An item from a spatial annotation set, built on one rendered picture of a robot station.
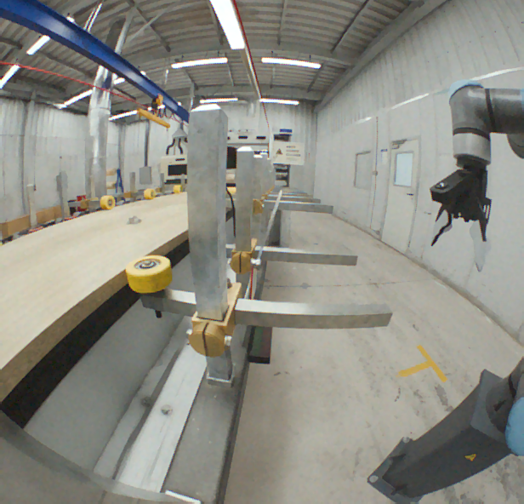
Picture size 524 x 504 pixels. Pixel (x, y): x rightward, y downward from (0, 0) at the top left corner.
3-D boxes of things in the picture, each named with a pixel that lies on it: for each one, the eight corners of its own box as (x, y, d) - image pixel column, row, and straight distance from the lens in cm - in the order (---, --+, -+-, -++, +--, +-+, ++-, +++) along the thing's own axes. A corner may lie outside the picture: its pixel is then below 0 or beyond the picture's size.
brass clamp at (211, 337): (245, 306, 39) (245, 283, 36) (229, 361, 29) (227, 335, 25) (213, 302, 40) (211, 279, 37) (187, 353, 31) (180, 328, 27)
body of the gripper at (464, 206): (488, 227, 51) (495, 169, 52) (471, 224, 43) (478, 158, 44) (463, 219, 55) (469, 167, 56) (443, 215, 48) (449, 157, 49)
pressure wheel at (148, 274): (170, 300, 45) (162, 249, 40) (185, 321, 39) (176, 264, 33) (135, 311, 44) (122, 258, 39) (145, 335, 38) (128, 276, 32)
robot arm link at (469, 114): (480, 74, 50) (439, 78, 53) (490, 134, 45) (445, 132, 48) (490, 96, 59) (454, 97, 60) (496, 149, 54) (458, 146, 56)
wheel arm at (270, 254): (351, 264, 61) (354, 250, 60) (355, 269, 58) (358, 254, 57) (203, 254, 61) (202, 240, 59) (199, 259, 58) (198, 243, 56)
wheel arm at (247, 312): (379, 319, 41) (386, 300, 39) (386, 330, 39) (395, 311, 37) (152, 301, 42) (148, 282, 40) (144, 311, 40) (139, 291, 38)
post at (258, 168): (259, 278, 84) (263, 155, 74) (257, 283, 81) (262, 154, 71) (250, 277, 84) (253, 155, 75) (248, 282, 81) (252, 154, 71)
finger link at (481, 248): (499, 266, 48) (489, 220, 49) (489, 268, 42) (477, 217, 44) (487, 271, 49) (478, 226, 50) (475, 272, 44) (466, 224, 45)
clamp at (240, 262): (257, 254, 60) (257, 238, 59) (250, 275, 48) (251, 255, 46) (238, 253, 61) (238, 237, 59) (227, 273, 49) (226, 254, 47)
